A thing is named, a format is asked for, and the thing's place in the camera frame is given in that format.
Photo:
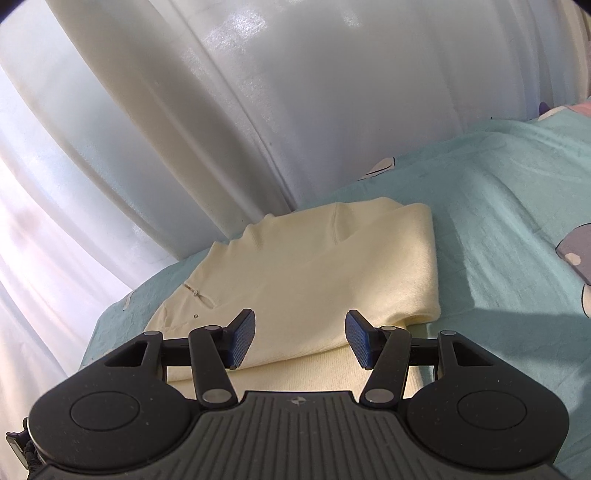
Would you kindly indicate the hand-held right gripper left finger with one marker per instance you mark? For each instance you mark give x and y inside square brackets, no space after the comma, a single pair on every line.
[242,339]

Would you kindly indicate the cream knit sweater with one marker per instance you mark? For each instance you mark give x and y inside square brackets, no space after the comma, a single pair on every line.
[300,267]

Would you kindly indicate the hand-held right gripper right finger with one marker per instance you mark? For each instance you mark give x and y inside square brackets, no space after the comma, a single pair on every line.
[359,339]

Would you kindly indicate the white sheer curtain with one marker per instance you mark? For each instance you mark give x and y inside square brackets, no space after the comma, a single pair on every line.
[184,115]

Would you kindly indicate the teal printed bedsheet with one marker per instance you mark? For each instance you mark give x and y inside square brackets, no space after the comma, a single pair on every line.
[485,207]

